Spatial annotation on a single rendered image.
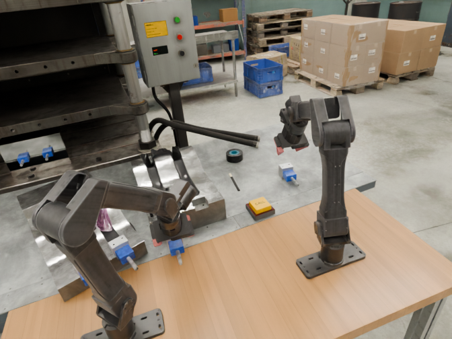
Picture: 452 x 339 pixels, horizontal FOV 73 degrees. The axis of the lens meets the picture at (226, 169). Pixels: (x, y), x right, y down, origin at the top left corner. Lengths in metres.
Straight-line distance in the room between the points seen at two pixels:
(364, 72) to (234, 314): 4.30
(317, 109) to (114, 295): 0.64
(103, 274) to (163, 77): 1.24
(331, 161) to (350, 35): 3.81
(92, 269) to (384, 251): 0.80
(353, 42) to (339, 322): 4.05
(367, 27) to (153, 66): 3.46
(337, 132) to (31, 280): 0.98
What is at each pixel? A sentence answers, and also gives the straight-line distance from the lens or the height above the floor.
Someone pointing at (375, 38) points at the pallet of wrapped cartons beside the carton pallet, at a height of 0.73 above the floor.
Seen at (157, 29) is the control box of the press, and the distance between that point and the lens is 1.71.
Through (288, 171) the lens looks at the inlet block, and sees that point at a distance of 1.29.
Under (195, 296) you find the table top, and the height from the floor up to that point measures 0.80.
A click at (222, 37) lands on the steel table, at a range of 4.56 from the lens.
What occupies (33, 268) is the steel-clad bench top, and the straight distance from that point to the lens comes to 1.19.
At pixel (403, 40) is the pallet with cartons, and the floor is 0.62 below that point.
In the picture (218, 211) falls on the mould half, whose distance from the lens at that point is 1.08.
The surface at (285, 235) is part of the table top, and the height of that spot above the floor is 0.80.
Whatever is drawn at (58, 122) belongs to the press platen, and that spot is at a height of 1.01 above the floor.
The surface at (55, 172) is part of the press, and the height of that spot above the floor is 0.79.
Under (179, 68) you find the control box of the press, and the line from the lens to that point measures 1.76.
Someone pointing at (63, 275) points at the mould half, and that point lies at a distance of 1.03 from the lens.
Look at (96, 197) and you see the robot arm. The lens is 0.60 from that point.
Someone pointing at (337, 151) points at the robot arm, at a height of 1.14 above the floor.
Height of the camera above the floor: 1.52
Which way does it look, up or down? 31 degrees down
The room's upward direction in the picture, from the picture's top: 5 degrees counter-clockwise
